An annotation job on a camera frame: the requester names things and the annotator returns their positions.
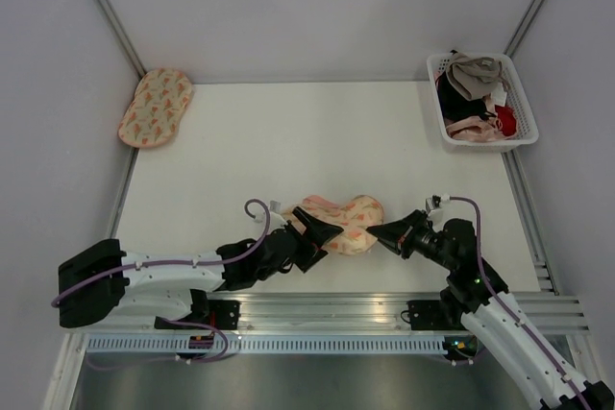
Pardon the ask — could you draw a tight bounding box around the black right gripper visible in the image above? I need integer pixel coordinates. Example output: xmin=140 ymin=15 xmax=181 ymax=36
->
xmin=365 ymin=209 xmax=455 ymax=271

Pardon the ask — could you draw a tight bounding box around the floral mesh laundry bag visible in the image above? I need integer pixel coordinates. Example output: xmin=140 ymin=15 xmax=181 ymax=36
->
xmin=298 ymin=195 xmax=384 ymax=255

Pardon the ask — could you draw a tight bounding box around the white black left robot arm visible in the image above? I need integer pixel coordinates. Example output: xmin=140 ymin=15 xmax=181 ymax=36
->
xmin=52 ymin=207 xmax=344 ymax=329

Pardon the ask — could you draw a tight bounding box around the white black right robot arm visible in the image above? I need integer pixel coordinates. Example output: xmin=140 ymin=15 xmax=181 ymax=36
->
xmin=368 ymin=210 xmax=614 ymax=409

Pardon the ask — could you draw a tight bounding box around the pink bra in basket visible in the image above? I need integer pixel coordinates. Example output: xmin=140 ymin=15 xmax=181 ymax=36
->
xmin=446 ymin=116 xmax=506 ymax=143

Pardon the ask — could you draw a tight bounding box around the black bra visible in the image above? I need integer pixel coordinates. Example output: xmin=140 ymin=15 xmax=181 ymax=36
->
xmin=436 ymin=75 xmax=496 ymax=122

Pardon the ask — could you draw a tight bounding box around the red bra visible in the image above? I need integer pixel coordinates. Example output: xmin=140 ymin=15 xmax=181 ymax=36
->
xmin=495 ymin=105 xmax=517 ymax=138

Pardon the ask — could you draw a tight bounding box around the white plastic laundry basket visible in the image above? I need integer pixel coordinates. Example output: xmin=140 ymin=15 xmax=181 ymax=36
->
xmin=427 ymin=51 xmax=539 ymax=153

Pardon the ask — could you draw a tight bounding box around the beige grey bra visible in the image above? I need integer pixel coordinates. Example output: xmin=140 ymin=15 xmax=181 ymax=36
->
xmin=445 ymin=52 xmax=504 ymax=101

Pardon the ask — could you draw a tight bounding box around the floral laundry bag front stacked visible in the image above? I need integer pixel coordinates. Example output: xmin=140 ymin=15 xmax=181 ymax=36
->
xmin=117 ymin=68 xmax=194 ymax=149

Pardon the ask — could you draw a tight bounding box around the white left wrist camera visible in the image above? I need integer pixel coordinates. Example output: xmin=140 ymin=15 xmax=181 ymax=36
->
xmin=269 ymin=200 xmax=283 ymax=215

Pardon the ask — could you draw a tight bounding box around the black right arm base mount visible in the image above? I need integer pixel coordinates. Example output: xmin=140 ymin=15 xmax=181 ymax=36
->
xmin=406 ymin=300 xmax=464 ymax=331

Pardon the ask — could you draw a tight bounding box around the aluminium front rail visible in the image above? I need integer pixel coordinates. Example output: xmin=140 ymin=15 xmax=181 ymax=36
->
xmin=66 ymin=291 xmax=592 ymax=335

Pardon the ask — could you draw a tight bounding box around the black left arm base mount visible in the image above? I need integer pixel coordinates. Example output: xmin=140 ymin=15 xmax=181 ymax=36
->
xmin=154 ymin=300 xmax=240 ymax=330

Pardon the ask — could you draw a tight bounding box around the aluminium left side rail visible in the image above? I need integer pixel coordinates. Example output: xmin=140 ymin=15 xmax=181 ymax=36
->
xmin=105 ymin=148 xmax=138 ymax=238

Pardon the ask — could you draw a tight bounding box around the white slotted cable duct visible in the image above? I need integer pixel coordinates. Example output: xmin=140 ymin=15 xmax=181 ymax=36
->
xmin=86 ymin=334 xmax=445 ymax=355

